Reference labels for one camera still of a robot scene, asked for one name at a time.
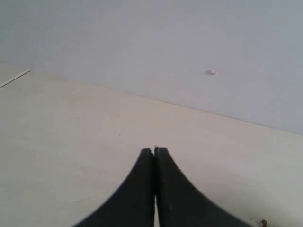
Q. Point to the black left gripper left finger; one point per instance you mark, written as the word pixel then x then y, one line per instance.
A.
pixel 133 203

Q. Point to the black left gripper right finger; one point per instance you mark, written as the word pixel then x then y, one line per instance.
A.
pixel 180 203

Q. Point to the pile of brown beans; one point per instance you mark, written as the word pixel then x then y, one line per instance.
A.
pixel 262 223

